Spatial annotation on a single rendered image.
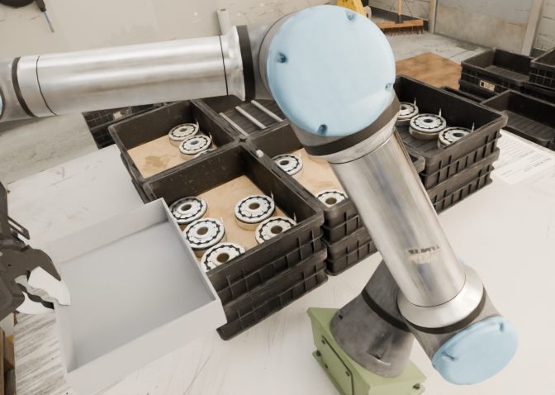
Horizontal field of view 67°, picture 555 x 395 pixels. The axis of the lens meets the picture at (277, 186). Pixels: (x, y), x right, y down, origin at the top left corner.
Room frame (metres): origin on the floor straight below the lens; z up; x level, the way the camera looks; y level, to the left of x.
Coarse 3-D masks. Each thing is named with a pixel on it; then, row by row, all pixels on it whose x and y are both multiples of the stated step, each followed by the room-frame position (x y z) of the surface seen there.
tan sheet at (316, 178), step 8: (296, 152) 1.07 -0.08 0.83; (304, 152) 1.07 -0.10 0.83; (304, 160) 1.02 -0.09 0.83; (304, 168) 0.99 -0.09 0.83; (312, 168) 0.98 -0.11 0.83; (320, 168) 0.97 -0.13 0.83; (328, 168) 0.97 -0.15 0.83; (304, 176) 0.95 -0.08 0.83; (312, 176) 0.94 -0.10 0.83; (320, 176) 0.93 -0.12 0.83; (328, 176) 0.93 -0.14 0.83; (304, 184) 0.91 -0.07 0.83; (312, 184) 0.90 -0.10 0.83; (320, 184) 0.90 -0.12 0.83; (328, 184) 0.89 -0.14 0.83; (336, 184) 0.89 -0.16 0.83; (312, 192) 0.87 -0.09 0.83
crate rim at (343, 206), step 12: (264, 132) 1.05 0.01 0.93; (252, 144) 1.00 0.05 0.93; (264, 156) 0.93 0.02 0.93; (420, 156) 0.81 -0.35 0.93; (276, 168) 0.87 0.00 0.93; (420, 168) 0.79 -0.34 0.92; (288, 180) 0.81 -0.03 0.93; (324, 204) 0.70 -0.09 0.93; (336, 204) 0.69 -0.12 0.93; (348, 204) 0.69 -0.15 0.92; (324, 216) 0.68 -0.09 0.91; (336, 216) 0.68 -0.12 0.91
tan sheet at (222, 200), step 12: (240, 180) 0.98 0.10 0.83; (216, 192) 0.94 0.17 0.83; (228, 192) 0.93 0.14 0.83; (240, 192) 0.92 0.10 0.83; (252, 192) 0.92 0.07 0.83; (216, 204) 0.89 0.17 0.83; (228, 204) 0.88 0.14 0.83; (216, 216) 0.84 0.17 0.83; (228, 216) 0.83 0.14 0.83; (228, 228) 0.78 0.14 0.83; (240, 228) 0.78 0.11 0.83; (228, 240) 0.74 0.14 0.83; (240, 240) 0.73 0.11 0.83; (252, 240) 0.73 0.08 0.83
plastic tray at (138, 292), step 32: (96, 224) 0.56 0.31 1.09; (128, 224) 0.58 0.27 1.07; (160, 224) 0.59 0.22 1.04; (64, 256) 0.53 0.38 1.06; (96, 256) 0.53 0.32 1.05; (128, 256) 0.52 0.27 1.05; (160, 256) 0.51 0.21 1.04; (192, 256) 0.45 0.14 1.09; (96, 288) 0.45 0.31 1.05; (128, 288) 0.45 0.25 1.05; (160, 288) 0.44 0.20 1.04; (192, 288) 0.43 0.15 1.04; (64, 320) 0.38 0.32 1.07; (96, 320) 0.39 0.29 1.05; (128, 320) 0.39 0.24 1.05; (160, 320) 0.38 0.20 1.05; (192, 320) 0.34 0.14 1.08; (224, 320) 0.36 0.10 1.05; (64, 352) 0.32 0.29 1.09; (96, 352) 0.34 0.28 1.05; (128, 352) 0.31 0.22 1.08; (160, 352) 0.32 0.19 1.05; (96, 384) 0.29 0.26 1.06
